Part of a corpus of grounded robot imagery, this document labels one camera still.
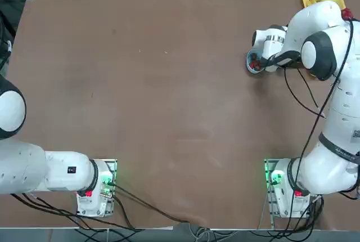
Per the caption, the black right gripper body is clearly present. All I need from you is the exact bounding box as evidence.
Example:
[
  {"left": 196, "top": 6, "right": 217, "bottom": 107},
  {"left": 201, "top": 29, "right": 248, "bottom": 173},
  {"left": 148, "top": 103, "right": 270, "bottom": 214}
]
[{"left": 260, "top": 51, "right": 300, "bottom": 68}]

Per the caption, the black base cable bundle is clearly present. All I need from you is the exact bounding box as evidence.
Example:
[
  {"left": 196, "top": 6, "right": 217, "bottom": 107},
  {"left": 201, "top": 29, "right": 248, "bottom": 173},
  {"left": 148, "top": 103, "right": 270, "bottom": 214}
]
[{"left": 112, "top": 182, "right": 199, "bottom": 225}]

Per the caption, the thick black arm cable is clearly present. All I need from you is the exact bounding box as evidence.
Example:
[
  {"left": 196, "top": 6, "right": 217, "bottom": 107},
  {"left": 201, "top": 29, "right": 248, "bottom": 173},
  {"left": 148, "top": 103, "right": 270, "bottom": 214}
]
[{"left": 289, "top": 19, "right": 355, "bottom": 198}]

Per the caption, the light blue bowl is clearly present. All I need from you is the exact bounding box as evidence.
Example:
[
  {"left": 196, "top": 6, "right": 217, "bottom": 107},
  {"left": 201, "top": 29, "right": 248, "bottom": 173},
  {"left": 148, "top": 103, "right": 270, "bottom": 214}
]
[{"left": 246, "top": 50, "right": 267, "bottom": 73}]

